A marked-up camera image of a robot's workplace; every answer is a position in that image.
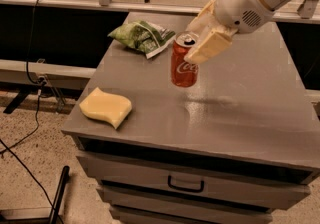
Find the grey drawer cabinet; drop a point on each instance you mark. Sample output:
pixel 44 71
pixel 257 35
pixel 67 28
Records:
pixel 240 143

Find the black metal stand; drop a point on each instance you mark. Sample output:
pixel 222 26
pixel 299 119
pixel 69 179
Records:
pixel 42 215

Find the green chip bag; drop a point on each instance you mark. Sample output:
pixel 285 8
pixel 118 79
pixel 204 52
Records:
pixel 142 36

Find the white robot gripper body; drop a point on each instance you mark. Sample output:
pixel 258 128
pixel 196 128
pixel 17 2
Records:
pixel 237 4

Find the yellow sponge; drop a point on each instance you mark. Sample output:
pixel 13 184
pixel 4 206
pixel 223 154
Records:
pixel 107 107

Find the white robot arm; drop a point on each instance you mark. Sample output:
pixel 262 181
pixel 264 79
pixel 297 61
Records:
pixel 273 4

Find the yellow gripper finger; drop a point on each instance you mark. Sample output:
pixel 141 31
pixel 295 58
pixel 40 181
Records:
pixel 204 24
pixel 209 46

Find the red coke can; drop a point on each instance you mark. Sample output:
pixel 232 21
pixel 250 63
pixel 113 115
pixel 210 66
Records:
pixel 183 73

